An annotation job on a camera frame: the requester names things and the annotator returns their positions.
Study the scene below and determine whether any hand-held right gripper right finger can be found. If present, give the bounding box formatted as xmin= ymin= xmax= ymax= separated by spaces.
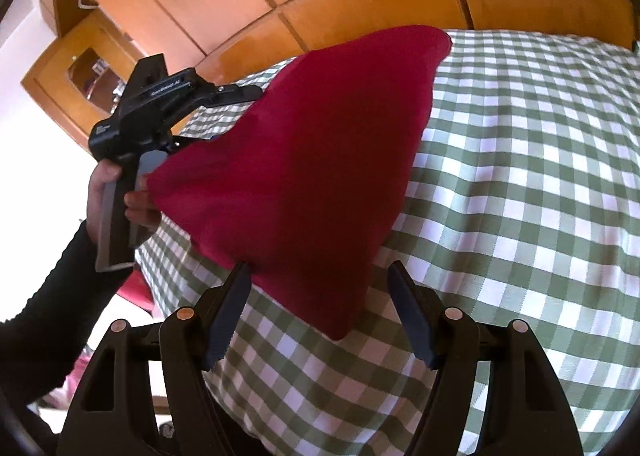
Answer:
xmin=387 ymin=260 xmax=585 ymax=456

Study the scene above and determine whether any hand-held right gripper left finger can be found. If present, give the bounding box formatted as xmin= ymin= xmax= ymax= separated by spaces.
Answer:
xmin=56 ymin=261 xmax=251 ymax=456

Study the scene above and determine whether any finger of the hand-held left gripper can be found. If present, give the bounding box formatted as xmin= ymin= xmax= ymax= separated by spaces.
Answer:
xmin=215 ymin=84 xmax=264 ymax=106
xmin=169 ymin=133 xmax=223 ymax=149

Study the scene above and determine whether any maroon embroidered sweater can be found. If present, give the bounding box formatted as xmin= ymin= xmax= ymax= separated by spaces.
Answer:
xmin=146 ymin=25 xmax=453 ymax=341

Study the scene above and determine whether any person's left forearm black sleeve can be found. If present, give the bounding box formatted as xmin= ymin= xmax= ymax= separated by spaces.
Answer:
xmin=0 ymin=217 xmax=135 ymax=442

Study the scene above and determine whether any person's left hand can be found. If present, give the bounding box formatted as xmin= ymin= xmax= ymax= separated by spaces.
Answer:
xmin=85 ymin=158 xmax=162 ymax=243

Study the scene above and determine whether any wooden cabinet with glass door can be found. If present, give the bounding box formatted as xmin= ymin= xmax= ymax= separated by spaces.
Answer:
xmin=20 ymin=11 xmax=146 ymax=149

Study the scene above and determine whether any green white checked bedsheet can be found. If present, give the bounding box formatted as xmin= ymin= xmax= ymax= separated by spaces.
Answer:
xmin=135 ymin=29 xmax=640 ymax=456

